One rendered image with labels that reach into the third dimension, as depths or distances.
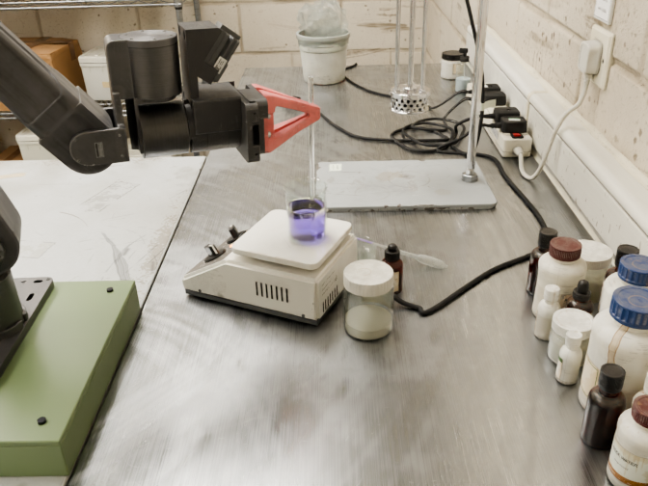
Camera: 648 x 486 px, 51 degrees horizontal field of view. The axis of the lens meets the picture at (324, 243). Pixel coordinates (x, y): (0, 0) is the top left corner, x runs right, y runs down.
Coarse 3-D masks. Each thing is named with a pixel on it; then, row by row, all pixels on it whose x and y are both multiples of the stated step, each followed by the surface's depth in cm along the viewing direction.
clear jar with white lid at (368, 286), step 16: (352, 272) 79; (368, 272) 79; (384, 272) 79; (352, 288) 78; (368, 288) 77; (384, 288) 77; (352, 304) 78; (368, 304) 78; (384, 304) 78; (352, 320) 80; (368, 320) 79; (384, 320) 79; (352, 336) 81; (368, 336) 80; (384, 336) 80
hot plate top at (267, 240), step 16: (256, 224) 89; (272, 224) 89; (336, 224) 88; (240, 240) 85; (256, 240) 85; (272, 240) 85; (288, 240) 84; (336, 240) 84; (256, 256) 82; (272, 256) 81; (288, 256) 81; (304, 256) 81; (320, 256) 81
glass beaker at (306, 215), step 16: (320, 176) 83; (288, 192) 83; (304, 192) 85; (320, 192) 80; (288, 208) 82; (304, 208) 80; (320, 208) 81; (288, 224) 83; (304, 224) 81; (320, 224) 82; (304, 240) 83; (320, 240) 83
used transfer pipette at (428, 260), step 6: (366, 240) 96; (384, 246) 96; (402, 252) 95; (420, 258) 95; (426, 258) 94; (432, 258) 94; (426, 264) 95; (432, 264) 94; (438, 264) 94; (444, 264) 94
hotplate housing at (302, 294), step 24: (216, 264) 86; (240, 264) 84; (264, 264) 83; (336, 264) 84; (192, 288) 89; (216, 288) 87; (240, 288) 85; (264, 288) 83; (288, 288) 82; (312, 288) 80; (336, 288) 86; (288, 312) 83; (312, 312) 82
